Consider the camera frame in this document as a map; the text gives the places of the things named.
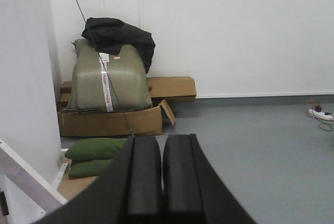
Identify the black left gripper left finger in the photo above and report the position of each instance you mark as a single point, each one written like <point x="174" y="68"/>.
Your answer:
<point x="128" y="191"/>

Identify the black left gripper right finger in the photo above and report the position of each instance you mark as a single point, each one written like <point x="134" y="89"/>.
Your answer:
<point x="193" y="192"/>

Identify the lower green sandbag far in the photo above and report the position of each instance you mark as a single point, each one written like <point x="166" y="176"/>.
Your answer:
<point x="85" y="168"/>

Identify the green sandbag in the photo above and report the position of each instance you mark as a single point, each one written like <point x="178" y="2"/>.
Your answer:
<point x="85" y="168"/>
<point x="95" y="148"/>

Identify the upper green sandbag far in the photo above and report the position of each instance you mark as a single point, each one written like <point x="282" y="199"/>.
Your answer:
<point x="95" y="148"/>

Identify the open cardboard box front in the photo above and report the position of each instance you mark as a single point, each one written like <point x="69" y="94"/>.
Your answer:
<point x="144" y="122"/>

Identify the cardboard box rear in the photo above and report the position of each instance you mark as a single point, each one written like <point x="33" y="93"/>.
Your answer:
<point x="172" y="88"/>

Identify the large olive woven sack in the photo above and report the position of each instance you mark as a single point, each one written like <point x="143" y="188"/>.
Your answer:
<point x="88" y="67"/>

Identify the white power strip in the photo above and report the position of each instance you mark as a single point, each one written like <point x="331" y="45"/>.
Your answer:
<point x="317" y="113"/>

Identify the black cloth bag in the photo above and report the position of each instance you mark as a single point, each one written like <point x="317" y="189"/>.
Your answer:
<point x="108" y="35"/>

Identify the white wooden door frame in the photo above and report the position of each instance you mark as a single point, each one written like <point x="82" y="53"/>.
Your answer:
<point x="28" y="109"/>

